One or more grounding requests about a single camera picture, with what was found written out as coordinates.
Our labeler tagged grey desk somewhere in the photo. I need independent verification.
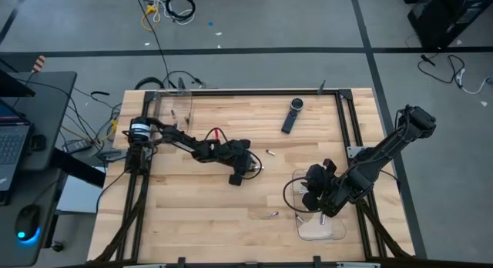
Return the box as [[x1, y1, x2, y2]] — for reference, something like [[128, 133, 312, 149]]
[[0, 70, 78, 268]]

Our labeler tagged yellow connector cable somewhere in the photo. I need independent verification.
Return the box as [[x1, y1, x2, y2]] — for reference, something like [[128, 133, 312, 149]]
[[98, 119, 119, 142]]

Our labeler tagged white grey box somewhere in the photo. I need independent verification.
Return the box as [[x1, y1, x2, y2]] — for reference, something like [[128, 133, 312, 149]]
[[55, 174, 107, 215]]

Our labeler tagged black grey handheld camera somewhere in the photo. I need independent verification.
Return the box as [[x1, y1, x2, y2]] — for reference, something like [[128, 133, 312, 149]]
[[280, 97, 305, 135]]

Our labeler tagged orange black striped piece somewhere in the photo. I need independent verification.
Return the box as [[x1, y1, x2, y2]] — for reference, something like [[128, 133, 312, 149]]
[[31, 55, 47, 73]]

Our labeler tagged black flat desk monitor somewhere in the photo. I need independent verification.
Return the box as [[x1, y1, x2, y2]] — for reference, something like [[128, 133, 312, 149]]
[[0, 69, 37, 99]]

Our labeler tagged black computer mouse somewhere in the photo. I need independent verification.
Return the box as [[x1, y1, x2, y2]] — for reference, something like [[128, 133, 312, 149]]
[[14, 204, 42, 244]]

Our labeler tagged clear plastic tray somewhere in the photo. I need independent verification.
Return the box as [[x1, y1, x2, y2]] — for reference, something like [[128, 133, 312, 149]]
[[291, 167, 347, 242], [153, 89, 193, 146]]

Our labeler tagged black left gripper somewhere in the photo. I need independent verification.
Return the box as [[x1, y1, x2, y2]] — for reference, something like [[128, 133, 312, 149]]
[[220, 139, 262, 186]]

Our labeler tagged thick black cable loop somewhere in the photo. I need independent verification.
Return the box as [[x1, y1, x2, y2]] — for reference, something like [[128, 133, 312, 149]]
[[133, 75, 167, 91]]

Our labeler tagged long black floor cable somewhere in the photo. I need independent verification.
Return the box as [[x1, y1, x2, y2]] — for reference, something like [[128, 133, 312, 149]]
[[132, 0, 170, 77]]

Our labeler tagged black coiled floor cable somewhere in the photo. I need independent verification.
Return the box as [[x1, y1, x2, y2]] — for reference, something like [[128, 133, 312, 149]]
[[164, 0, 196, 22]]

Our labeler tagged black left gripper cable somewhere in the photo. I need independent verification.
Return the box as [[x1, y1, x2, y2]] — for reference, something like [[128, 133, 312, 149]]
[[203, 126, 266, 181]]

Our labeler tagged black remote control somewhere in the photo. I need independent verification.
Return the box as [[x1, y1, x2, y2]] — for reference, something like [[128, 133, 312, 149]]
[[62, 139, 93, 154]]

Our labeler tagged yellow floor cable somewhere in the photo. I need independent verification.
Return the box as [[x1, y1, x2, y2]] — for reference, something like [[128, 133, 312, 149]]
[[140, 4, 161, 32]]

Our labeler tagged thin black floor cable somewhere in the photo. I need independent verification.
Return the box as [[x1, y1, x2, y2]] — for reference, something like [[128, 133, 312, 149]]
[[417, 53, 467, 85]]

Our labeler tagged black cable with connector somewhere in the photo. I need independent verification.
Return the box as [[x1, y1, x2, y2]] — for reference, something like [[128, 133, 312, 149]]
[[167, 69, 207, 90]]

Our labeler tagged large black equipment case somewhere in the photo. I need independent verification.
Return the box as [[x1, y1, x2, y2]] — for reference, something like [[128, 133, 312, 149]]
[[407, 0, 493, 50]]

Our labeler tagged black laptop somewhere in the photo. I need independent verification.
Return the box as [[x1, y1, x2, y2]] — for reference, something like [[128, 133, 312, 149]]
[[0, 99, 32, 206]]

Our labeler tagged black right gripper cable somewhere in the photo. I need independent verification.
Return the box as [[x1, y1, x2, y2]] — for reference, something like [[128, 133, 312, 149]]
[[282, 176, 311, 215]]

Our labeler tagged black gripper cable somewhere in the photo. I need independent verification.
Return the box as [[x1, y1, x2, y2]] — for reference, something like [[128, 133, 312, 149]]
[[203, 126, 266, 181], [282, 176, 311, 215]]

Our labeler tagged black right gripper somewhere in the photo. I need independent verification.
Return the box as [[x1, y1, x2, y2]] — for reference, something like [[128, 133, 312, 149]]
[[302, 159, 337, 212]]

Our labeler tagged white floor cable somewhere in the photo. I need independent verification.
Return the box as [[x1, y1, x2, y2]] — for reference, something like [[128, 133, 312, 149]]
[[152, 0, 193, 26], [455, 67, 493, 95]]

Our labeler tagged black aluminium table frame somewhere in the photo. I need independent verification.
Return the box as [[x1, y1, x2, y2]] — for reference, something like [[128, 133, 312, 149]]
[[92, 87, 416, 268]]

